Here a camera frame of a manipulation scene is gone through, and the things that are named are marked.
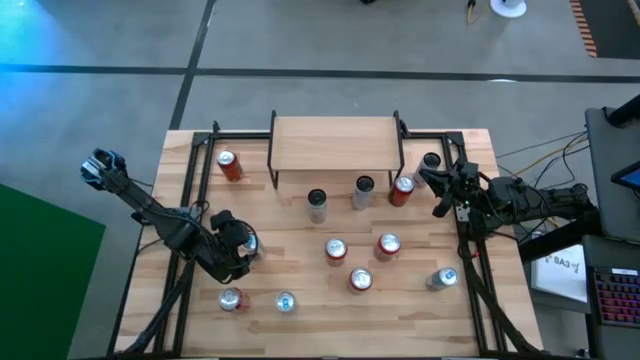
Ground wooden shelf black metal legs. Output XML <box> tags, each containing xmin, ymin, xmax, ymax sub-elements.
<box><xmin>267</xmin><ymin>109</ymin><xmax>407</xmax><ymax>190</ymax></box>

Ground silver blue energy drink can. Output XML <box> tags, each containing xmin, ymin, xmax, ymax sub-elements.
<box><xmin>274</xmin><ymin>290</ymin><xmax>298</xmax><ymax>315</ymax></box>
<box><xmin>424</xmin><ymin>266</ymin><xmax>460</xmax><ymax>293</ymax></box>
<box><xmin>239</xmin><ymin>232</ymin><xmax>264</xmax><ymax>264</ymax></box>

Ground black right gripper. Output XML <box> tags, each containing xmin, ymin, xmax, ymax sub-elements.
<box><xmin>418</xmin><ymin>159</ymin><xmax>489</xmax><ymax>219</ymax></box>

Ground white round stand base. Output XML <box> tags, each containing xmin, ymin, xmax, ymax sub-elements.
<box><xmin>489</xmin><ymin>0</ymin><xmax>528</xmax><ymax>19</ymax></box>

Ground green floor mat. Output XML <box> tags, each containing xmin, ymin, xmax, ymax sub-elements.
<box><xmin>0</xmin><ymin>183</ymin><xmax>107</xmax><ymax>360</ymax></box>

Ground grey side table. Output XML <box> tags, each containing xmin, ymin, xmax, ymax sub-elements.
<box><xmin>582</xmin><ymin>107</ymin><xmax>640</xmax><ymax>360</ymax></box>

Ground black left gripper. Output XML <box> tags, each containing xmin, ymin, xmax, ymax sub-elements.
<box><xmin>205</xmin><ymin>209</ymin><xmax>256</xmax><ymax>282</ymax></box>

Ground white Celsius slim can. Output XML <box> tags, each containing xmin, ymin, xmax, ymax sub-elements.
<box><xmin>412</xmin><ymin>151</ymin><xmax>443</xmax><ymax>189</ymax></box>

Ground white paper sign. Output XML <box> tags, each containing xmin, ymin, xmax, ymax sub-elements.
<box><xmin>530</xmin><ymin>243</ymin><xmax>589</xmax><ymax>304</ymax></box>

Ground red Fanta strawberry can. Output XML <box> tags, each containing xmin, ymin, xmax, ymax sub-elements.
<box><xmin>324</xmin><ymin>237</ymin><xmax>349</xmax><ymax>268</ymax></box>
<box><xmin>373</xmin><ymin>231</ymin><xmax>403</xmax><ymax>263</ymax></box>
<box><xmin>347</xmin><ymin>266</ymin><xmax>375</xmax><ymax>296</ymax></box>

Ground tablet with blue screen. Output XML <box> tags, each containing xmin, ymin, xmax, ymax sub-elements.
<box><xmin>610</xmin><ymin>160</ymin><xmax>640</xmax><ymax>191</ymax></box>

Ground grey slim can black lid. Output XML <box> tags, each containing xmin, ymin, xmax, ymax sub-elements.
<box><xmin>306</xmin><ymin>188</ymin><xmax>329</xmax><ymax>225</ymax></box>

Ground red Coca-Cola can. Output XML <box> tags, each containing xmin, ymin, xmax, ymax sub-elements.
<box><xmin>217</xmin><ymin>286</ymin><xmax>251</xmax><ymax>315</ymax></box>

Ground long yellow cable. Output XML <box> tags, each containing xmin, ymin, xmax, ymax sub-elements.
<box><xmin>509</xmin><ymin>133</ymin><xmax>590</xmax><ymax>229</ymax></box>

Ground black floor mat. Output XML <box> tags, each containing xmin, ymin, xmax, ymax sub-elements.
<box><xmin>579</xmin><ymin>0</ymin><xmax>640</xmax><ymax>60</ymax></box>

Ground orange black striped strip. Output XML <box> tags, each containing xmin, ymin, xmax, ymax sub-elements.
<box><xmin>569</xmin><ymin>0</ymin><xmax>599</xmax><ymax>59</ymax></box>

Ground red-orange soda can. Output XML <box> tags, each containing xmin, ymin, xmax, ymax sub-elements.
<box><xmin>215</xmin><ymin>149</ymin><xmax>245</xmax><ymax>183</ymax></box>

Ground red black patterned can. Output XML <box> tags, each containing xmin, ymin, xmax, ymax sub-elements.
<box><xmin>388</xmin><ymin>175</ymin><xmax>416</xmax><ymax>208</ymax></box>

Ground black diagonal beam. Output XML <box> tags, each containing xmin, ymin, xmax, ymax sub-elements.
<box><xmin>517</xmin><ymin>209</ymin><xmax>601</xmax><ymax>264</ymax></box>

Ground backlit black keyboard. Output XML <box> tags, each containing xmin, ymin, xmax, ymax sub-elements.
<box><xmin>588</xmin><ymin>266</ymin><xmax>640</xmax><ymax>329</ymax></box>

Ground slim Fanta can black lid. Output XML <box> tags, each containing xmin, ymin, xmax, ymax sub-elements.
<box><xmin>351</xmin><ymin>174</ymin><xmax>376</xmax><ymax>211</ymax></box>

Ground black aluminium extrusion frame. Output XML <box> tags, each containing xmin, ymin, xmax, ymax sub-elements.
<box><xmin>107</xmin><ymin>119</ymin><xmax>546</xmax><ymax>360</ymax></box>

